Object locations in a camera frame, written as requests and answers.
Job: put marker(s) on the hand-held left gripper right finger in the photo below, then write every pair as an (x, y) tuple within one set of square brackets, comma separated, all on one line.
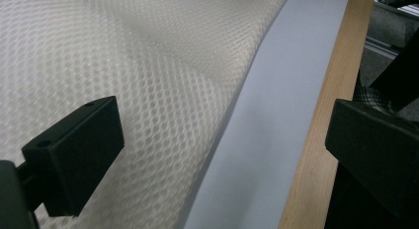
[(375, 146)]

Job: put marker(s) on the white mesh zipper bag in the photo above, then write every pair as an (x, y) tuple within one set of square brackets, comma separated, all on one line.
[(115, 58)]

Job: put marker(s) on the black stand bar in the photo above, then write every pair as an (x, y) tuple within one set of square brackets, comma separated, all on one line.
[(400, 74)]

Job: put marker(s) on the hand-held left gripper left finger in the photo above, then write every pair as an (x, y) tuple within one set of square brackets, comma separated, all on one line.
[(75, 156)]

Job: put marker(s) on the black netting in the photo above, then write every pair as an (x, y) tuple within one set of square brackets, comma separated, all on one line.
[(370, 95)]

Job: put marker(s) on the aluminium frame rail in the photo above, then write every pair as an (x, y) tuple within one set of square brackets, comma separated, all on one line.
[(383, 48)]

